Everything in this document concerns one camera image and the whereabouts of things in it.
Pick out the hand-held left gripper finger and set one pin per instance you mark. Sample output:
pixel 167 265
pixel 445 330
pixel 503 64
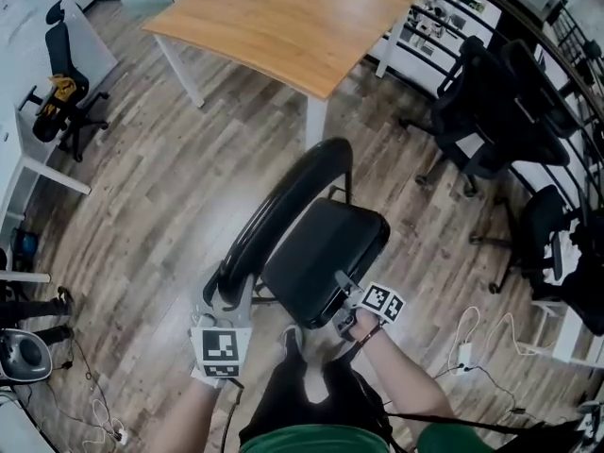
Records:
pixel 241 310
pixel 205 302

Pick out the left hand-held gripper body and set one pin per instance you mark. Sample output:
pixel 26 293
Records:
pixel 219 347

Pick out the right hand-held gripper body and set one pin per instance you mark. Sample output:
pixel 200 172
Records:
pixel 382 302

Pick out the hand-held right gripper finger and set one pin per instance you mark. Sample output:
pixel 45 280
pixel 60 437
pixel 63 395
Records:
pixel 348 285

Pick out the person's left forearm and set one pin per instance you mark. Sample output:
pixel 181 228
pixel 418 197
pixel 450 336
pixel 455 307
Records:
pixel 189 418

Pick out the person's right forearm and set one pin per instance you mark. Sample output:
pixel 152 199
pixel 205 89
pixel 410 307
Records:
pixel 401 375

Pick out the black office chair with headrest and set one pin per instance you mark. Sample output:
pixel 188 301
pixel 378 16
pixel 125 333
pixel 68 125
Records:
pixel 476 125

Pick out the black mesh office chair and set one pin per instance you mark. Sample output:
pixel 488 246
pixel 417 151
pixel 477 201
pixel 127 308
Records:
pixel 66 64

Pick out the grey shoe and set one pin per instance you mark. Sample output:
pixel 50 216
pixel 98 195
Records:
pixel 292 340

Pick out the black trousers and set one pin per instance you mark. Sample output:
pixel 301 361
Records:
pixel 283 404

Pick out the white power adapter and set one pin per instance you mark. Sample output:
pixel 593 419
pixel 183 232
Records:
pixel 464 359

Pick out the green shirt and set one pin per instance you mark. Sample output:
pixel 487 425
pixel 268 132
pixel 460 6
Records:
pixel 311 439

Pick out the white charger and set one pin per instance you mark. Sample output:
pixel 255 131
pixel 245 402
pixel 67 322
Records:
pixel 122 436

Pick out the blue bin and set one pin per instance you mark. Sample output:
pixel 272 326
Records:
pixel 26 244

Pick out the grey round device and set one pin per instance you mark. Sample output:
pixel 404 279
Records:
pixel 23 354

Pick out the white cloth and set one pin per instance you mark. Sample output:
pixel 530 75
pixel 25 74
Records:
pixel 566 253

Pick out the white side table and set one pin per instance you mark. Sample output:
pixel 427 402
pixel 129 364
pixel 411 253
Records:
pixel 573 338

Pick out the yellow item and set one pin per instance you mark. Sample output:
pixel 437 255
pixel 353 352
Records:
pixel 63 93

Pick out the wooden table with white legs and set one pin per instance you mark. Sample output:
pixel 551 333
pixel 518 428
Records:
pixel 288 21

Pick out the white desk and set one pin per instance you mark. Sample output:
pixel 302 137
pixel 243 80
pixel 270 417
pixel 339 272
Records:
pixel 19 40

